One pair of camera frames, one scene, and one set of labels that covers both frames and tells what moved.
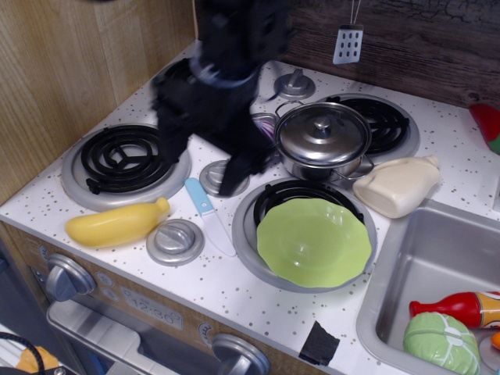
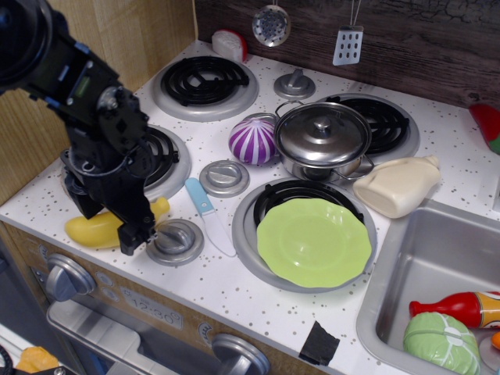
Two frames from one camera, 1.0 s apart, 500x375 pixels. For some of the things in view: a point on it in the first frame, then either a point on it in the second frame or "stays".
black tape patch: (319, 345) stays
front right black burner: (254, 202) stays
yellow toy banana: (116, 227) stays
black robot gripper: (201, 99) -> (110, 162)
